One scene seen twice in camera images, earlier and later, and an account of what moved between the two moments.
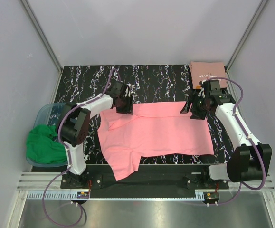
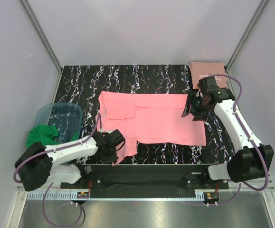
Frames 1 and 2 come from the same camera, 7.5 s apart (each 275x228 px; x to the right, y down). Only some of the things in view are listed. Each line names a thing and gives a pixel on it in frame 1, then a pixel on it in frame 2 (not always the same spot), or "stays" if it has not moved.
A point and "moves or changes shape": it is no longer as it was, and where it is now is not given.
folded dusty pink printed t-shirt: [201, 71] stays
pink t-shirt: [153, 129] moves or changes shape
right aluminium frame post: [260, 8] stays
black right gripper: [197, 115] stays
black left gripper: [128, 109] → [112, 158]
